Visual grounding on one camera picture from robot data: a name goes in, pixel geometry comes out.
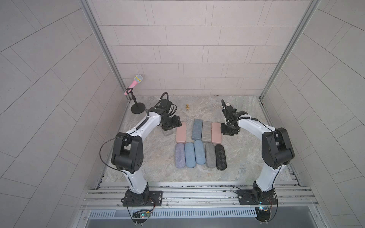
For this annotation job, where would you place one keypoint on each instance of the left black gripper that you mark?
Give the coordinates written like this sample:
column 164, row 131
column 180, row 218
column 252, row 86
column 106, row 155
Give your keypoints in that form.
column 175, row 122

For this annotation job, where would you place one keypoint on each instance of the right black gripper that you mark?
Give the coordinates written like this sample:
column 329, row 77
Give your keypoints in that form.
column 224, row 132

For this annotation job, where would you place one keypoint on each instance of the beige glasses case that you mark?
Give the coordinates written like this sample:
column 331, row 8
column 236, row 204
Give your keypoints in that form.
column 210, row 155

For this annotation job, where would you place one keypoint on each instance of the circuit board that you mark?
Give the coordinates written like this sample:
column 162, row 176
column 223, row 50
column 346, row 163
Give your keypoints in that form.
column 263, row 214
column 141, row 214

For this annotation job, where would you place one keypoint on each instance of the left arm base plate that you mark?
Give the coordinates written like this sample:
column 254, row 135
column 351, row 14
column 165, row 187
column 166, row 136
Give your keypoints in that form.
column 146, row 199

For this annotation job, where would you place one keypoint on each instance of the blue case pink glasses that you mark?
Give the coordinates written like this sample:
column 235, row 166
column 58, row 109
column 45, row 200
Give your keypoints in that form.
column 199, row 152

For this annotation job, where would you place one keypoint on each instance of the right circuit board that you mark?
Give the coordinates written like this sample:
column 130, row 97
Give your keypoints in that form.
column 263, row 214

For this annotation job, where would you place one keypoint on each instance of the teal folding glasses case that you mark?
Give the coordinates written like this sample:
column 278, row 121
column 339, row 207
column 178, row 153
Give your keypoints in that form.
column 206, row 131

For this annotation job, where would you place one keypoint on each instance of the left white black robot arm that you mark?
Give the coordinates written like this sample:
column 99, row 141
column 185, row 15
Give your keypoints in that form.
column 128, row 152

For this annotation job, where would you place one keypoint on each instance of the aluminium rail frame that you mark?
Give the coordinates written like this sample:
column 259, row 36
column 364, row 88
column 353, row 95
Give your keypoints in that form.
column 186, row 200

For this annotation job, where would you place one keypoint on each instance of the pink grey case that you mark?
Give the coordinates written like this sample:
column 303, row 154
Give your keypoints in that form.
column 181, row 133

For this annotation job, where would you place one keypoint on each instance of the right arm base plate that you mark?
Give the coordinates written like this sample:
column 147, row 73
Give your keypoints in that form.
column 257, row 197

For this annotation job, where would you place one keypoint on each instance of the pink toy microphone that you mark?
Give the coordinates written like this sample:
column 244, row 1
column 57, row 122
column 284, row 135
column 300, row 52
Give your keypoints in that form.
column 138, row 79

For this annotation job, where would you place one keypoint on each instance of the left circuit board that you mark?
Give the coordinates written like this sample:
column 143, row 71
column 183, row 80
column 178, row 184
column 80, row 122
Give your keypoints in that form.
column 141, row 214

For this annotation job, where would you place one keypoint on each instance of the black tan case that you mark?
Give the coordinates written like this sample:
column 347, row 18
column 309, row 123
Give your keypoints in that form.
column 221, row 161

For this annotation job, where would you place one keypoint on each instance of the black microphone stand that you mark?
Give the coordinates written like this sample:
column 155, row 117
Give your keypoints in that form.
column 137, row 107

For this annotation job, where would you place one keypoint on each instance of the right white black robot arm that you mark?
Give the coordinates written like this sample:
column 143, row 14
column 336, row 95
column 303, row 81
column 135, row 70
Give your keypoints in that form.
column 276, row 147

